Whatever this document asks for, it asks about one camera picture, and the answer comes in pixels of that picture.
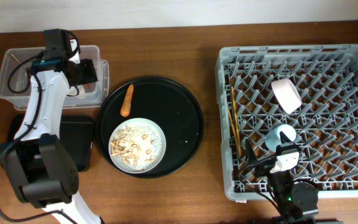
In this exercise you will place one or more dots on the black rectangular tray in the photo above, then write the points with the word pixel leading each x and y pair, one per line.
pixel 70 149

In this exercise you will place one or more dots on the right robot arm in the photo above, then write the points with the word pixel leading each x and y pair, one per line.
pixel 294 199

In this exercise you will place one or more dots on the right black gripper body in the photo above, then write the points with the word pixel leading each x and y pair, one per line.
pixel 264 167

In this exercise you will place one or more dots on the round black tray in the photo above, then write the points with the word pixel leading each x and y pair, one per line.
pixel 165 102

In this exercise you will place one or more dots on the pink bowl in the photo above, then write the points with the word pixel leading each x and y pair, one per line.
pixel 286 95

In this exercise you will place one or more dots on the grey plate with food scraps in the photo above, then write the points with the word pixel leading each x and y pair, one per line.
pixel 137 146

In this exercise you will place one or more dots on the clear plastic bin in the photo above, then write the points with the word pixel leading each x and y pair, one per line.
pixel 91 95

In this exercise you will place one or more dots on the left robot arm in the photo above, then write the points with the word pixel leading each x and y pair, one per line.
pixel 39 168

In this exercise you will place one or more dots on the carrot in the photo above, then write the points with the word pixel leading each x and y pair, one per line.
pixel 126 106

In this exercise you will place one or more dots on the wooden chopstick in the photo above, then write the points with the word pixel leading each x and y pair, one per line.
pixel 233 130
pixel 234 109

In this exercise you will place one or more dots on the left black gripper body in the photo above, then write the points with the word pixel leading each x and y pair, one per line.
pixel 87 70

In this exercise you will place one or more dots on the light blue cup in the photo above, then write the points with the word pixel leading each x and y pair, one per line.
pixel 272 139

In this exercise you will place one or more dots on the grey dishwasher rack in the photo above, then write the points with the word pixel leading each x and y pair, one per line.
pixel 326 123

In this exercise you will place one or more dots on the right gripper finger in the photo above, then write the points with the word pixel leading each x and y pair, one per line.
pixel 250 155
pixel 285 140

